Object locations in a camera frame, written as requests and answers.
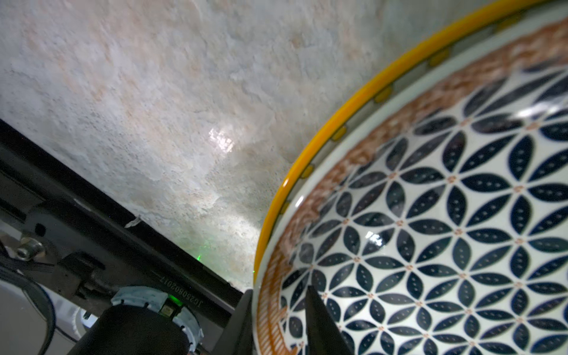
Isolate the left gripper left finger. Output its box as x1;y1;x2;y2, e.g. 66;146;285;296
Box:
212;289;253;355

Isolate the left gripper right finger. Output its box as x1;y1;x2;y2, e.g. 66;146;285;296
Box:
306;285;353;355

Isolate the yellow rim patterned plate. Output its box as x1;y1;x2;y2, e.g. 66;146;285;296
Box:
253;1;567;354

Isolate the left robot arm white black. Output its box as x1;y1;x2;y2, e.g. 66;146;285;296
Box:
70;286;352;354

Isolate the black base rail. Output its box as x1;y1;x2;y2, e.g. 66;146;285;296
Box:
1;123;242;348

